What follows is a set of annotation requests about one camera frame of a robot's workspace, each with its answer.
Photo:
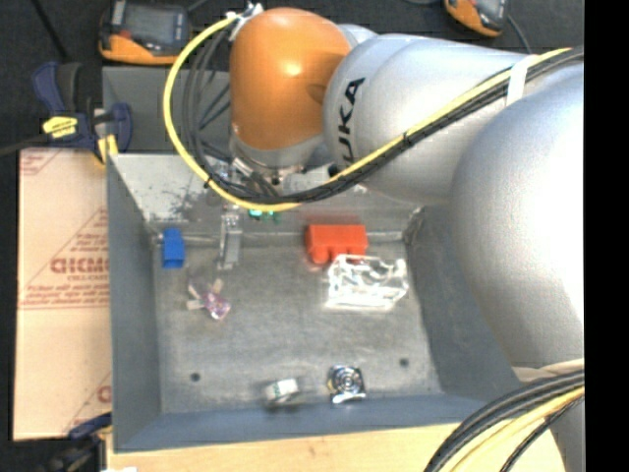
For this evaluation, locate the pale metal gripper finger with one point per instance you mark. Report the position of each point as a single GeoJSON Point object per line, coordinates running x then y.
{"type": "Point", "coordinates": [234, 244]}
{"type": "Point", "coordinates": [223, 249]}

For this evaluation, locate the blue block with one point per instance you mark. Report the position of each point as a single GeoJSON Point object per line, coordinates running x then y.
{"type": "Point", "coordinates": [173, 249]}

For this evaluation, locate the purple clear small toy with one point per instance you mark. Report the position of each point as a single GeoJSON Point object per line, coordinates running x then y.
{"type": "Point", "coordinates": [216, 305]}

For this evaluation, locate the red-orange block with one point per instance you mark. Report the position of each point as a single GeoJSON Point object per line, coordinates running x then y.
{"type": "Point", "coordinates": [334, 241]}

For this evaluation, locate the grey metal bin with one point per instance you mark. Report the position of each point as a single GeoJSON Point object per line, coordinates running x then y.
{"type": "Point", "coordinates": [295, 342]}

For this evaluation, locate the shiny round metal piece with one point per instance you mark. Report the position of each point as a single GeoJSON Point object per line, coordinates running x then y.
{"type": "Point", "coordinates": [347, 381]}

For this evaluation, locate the brown cardboard board red print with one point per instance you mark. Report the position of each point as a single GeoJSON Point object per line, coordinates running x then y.
{"type": "Point", "coordinates": [59, 342]}

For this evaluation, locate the black cylinder on white bracket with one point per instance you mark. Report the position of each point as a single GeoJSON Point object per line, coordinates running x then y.
{"type": "Point", "coordinates": [334, 169]}

